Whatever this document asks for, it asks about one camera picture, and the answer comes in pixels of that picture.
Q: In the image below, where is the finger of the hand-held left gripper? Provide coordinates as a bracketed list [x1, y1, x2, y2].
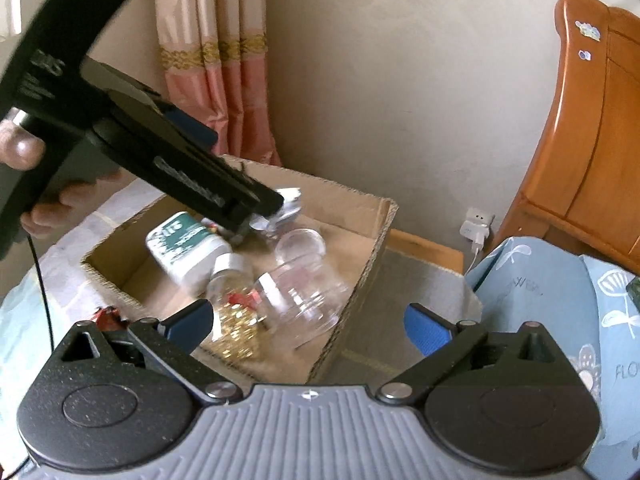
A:
[80, 57, 219, 156]
[87, 107, 288, 243]

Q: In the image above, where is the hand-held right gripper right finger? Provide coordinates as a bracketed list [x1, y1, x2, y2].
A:
[375, 302, 583, 407]

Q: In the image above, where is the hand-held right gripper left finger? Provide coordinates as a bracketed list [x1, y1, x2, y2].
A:
[35, 299, 246, 407]

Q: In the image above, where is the yellow capsule bottle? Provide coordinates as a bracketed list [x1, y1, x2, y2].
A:
[205, 254, 264, 361]

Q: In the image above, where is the white pill bottle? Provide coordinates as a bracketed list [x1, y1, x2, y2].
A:
[146, 211, 233, 286]

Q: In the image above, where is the cardboard box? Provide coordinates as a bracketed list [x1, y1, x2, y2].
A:
[80, 155, 399, 386]

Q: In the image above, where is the large clear plastic container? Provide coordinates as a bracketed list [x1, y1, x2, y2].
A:
[255, 255, 351, 349]

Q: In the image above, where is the small clear plastic cup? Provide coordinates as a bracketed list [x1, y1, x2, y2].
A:
[274, 228, 327, 264]

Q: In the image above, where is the person's left hand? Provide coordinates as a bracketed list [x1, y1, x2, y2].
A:
[0, 120, 124, 233]

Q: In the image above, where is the black cube with red buttons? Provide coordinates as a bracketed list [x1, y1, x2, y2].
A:
[95, 307, 124, 332]

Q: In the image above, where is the pink and beige curtain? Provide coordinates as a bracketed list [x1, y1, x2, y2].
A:
[152, 0, 283, 168]

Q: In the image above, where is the white charger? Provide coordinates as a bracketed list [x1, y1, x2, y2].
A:
[460, 222, 489, 271]

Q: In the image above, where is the wooden headboard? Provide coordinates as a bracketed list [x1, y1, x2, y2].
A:
[495, 0, 640, 277]

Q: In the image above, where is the white wall outlet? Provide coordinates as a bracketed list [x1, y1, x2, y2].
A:
[465, 206, 496, 229]

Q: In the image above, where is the black cable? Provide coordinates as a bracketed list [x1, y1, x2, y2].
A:
[25, 232, 56, 357]

